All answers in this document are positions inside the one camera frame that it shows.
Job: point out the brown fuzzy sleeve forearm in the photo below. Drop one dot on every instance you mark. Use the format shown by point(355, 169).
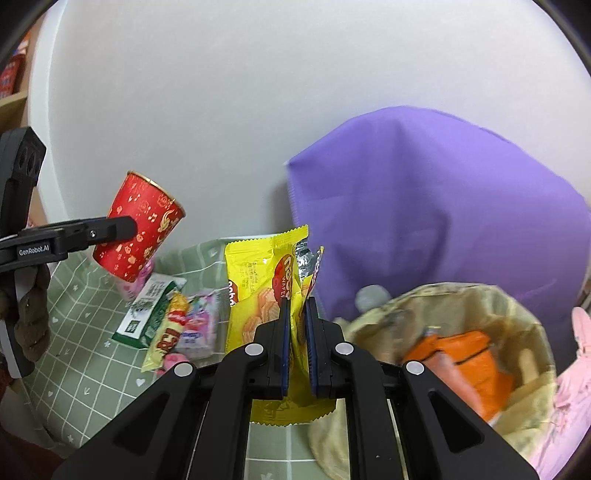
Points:
point(32, 331)

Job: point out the yellow red candy wrapper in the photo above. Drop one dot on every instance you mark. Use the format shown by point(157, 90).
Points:
point(168, 332)

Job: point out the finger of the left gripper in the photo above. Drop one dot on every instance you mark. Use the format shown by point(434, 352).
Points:
point(105, 230)

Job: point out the wooden shelf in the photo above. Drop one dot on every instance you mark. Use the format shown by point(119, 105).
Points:
point(12, 98)

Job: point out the purple pillow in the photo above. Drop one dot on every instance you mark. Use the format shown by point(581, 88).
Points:
point(404, 196)

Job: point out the pink small bottle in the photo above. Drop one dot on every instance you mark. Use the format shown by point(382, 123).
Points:
point(129, 290)

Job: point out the orange plastic bag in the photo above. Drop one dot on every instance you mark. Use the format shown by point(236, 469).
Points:
point(467, 364)

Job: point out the pink snack packet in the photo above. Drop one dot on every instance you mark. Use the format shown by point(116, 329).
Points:
point(197, 340)

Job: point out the trash bin with yellow liner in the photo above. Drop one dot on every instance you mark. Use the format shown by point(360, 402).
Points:
point(394, 327)

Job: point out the yellow wafer wrapper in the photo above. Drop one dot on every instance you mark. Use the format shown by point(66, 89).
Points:
point(262, 272)

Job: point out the red paper cup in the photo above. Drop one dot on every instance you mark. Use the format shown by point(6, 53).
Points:
point(152, 215)

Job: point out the pink floral blanket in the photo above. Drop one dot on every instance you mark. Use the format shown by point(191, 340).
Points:
point(569, 428)

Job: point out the green white snack box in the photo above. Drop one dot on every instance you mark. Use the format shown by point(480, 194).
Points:
point(143, 318)

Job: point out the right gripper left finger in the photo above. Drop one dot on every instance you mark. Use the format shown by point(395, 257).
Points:
point(284, 345)

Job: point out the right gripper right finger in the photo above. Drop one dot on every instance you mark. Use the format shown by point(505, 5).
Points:
point(310, 324)

